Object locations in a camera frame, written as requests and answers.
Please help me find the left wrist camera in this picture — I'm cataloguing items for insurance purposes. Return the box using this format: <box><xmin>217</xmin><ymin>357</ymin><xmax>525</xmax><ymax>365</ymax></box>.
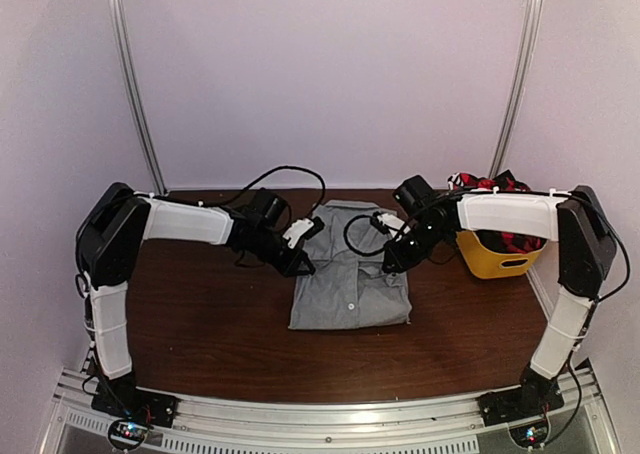
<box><xmin>282</xmin><ymin>217</ymin><xmax>325</xmax><ymax>249</ymax></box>

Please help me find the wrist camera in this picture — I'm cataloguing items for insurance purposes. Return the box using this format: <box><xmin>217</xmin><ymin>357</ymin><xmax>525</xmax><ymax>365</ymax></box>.
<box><xmin>370</xmin><ymin>212</ymin><xmax>410</xmax><ymax>236</ymax></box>
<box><xmin>282</xmin><ymin>217</ymin><xmax>325</xmax><ymax>249</ymax></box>

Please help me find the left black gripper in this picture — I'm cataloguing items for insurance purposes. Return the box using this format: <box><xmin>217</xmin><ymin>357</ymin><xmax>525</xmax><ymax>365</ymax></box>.
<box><xmin>249</xmin><ymin>226</ymin><xmax>315</xmax><ymax>278</ymax></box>

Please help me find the circuit board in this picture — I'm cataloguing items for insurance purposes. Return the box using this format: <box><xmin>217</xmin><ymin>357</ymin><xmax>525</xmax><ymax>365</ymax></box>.
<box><xmin>107</xmin><ymin>419</ymin><xmax>149</xmax><ymax>451</ymax></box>
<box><xmin>509</xmin><ymin>421</ymin><xmax>550</xmax><ymax>449</ymax></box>

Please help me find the grey long sleeve shirt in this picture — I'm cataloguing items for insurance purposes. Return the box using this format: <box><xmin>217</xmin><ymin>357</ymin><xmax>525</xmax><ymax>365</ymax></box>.
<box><xmin>289</xmin><ymin>200</ymin><xmax>412</xmax><ymax>330</ymax></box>

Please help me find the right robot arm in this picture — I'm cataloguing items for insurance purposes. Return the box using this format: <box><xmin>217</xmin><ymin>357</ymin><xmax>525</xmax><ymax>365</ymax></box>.
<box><xmin>372</xmin><ymin>175</ymin><xmax>627</xmax><ymax>416</ymax></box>

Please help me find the left aluminium frame post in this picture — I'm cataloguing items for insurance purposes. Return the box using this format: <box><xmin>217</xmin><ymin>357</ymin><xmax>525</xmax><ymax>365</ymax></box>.
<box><xmin>107</xmin><ymin>0</ymin><xmax>168</xmax><ymax>194</ymax></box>

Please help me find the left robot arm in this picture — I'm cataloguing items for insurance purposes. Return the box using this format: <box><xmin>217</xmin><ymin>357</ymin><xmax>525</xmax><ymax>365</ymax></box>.
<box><xmin>75</xmin><ymin>183</ymin><xmax>324</xmax><ymax>418</ymax></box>

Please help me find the right aluminium frame post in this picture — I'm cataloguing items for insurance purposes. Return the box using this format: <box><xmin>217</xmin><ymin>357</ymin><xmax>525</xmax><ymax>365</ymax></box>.
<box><xmin>489</xmin><ymin>0</ymin><xmax>544</xmax><ymax>177</ymax></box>

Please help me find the right black cable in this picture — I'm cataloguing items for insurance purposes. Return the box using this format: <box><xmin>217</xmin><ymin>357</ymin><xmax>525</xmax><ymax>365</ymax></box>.
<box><xmin>343</xmin><ymin>213</ymin><xmax>396</xmax><ymax>258</ymax></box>

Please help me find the black cable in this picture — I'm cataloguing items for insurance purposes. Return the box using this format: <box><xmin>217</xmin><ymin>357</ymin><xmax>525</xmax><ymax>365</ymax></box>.
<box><xmin>199</xmin><ymin>164</ymin><xmax>327</xmax><ymax>215</ymax></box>
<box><xmin>343</xmin><ymin>213</ymin><xmax>396</xmax><ymax>258</ymax></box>

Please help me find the aluminium frame post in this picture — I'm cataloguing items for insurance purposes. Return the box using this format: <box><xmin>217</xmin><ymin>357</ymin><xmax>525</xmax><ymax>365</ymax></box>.
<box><xmin>107</xmin><ymin>0</ymin><xmax>168</xmax><ymax>194</ymax></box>
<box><xmin>489</xmin><ymin>0</ymin><xmax>544</xmax><ymax>177</ymax></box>

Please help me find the front aluminium rail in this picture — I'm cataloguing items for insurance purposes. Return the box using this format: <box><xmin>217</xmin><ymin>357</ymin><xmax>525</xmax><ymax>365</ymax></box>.
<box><xmin>35</xmin><ymin>368</ymin><xmax>621</xmax><ymax>453</ymax></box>

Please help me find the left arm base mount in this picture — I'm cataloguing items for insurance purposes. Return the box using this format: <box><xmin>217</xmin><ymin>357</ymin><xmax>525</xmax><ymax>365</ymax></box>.
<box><xmin>91</xmin><ymin>386</ymin><xmax>178</xmax><ymax>428</ymax></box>

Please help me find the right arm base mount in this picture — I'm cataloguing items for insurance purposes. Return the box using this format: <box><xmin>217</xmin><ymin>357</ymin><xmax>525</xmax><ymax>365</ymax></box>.
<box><xmin>477</xmin><ymin>386</ymin><xmax>564</xmax><ymax>427</ymax></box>

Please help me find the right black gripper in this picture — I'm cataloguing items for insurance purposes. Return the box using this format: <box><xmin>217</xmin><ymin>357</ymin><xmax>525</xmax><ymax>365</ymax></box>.
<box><xmin>384</xmin><ymin>219</ymin><xmax>451</xmax><ymax>273</ymax></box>

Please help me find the right circuit board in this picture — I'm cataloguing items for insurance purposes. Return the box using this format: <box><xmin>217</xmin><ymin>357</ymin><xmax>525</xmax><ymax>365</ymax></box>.
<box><xmin>509</xmin><ymin>421</ymin><xmax>550</xmax><ymax>449</ymax></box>

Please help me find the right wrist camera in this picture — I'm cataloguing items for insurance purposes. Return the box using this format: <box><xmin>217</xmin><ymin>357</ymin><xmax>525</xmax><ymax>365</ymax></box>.
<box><xmin>370</xmin><ymin>212</ymin><xmax>410</xmax><ymax>236</ymax></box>

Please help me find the yellow plastic bin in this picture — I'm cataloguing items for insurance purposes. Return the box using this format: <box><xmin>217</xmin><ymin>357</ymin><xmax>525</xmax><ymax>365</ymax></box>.
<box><xmin>456</xmin><ymin>231</ymin><xmax>543</xmax><ymax>280</ymax></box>

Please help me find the left circuit board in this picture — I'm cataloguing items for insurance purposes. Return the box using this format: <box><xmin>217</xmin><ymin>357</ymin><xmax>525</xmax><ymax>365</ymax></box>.
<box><xmin>107</xmin><ymin>419</ymin><xmax>149</xmax><ymax>451</ymax></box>

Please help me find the red black plaid shirt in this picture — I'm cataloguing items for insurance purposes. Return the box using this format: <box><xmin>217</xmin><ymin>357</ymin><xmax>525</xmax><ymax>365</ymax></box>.
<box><xmin>447</xmin><ymin>169</ymin><xmax>546</xmax><ymax>254</ymax></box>

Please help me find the left black cable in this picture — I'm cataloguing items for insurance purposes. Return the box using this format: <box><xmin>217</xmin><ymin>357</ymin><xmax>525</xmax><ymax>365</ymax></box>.
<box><xmin>199</xmin><ymin>164</ymin><xmax>327</xmax><ymax>215</ymax></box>

